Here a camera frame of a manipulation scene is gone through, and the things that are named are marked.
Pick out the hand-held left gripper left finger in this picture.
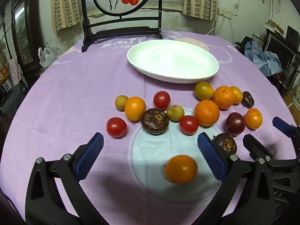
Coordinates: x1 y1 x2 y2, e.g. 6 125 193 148
25 132 104 225

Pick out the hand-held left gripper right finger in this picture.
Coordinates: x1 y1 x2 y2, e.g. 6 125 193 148
197 132 275 225

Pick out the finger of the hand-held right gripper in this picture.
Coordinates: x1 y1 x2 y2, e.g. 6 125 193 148
272 117 300 150
243 133 275 162

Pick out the brown water chestnut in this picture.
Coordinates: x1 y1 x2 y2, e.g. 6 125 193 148
213 133 237 154
141 108 169 135

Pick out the small smooth orange kumquat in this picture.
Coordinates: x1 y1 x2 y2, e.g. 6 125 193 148
165 155 198 184
230 86 243 104
124 97 146 122

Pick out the small yellow-green round fruit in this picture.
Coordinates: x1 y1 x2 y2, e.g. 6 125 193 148
115 95 129 111
166 105 185 122

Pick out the red cherry tomato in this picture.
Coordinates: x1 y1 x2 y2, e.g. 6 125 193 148
153 91 171 110
106 117 128 138
179 115 199 135

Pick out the white oval plate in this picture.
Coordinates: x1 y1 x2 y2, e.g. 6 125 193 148
127 40 219 84

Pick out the small orange mandarin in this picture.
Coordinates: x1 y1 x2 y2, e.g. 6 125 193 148
245 108 263 129

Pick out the dark wrinkled date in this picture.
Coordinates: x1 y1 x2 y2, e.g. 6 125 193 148
242 91 255 109

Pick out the purple printed tablecloth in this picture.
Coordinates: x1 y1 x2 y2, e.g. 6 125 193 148
0 29 298 225

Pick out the yellow-green citrus fruit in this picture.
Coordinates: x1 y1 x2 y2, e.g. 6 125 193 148
194 81 214 100

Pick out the blue cloth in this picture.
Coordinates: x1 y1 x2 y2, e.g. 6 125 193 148
245 40 284 77

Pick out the black monitor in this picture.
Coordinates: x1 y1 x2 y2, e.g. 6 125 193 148
266 29 297 74

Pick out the black speaker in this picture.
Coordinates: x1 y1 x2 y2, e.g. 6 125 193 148
286 26 300 46

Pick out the cardboard box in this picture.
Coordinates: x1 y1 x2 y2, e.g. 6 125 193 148
267 19 284 35

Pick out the white plastic bag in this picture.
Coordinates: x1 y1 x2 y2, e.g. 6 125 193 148
38 47 58 69

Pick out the black-framed persimmon painting screen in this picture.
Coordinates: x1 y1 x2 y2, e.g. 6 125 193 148
81 0 163 53

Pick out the dark wooden cabinet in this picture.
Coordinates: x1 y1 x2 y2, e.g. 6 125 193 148
10 0 45 72

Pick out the beige checked curtain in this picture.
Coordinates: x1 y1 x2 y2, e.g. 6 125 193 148
51 0 83 33
183 0 219 22

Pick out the white cable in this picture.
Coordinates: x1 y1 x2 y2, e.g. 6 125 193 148
206 16 226 35

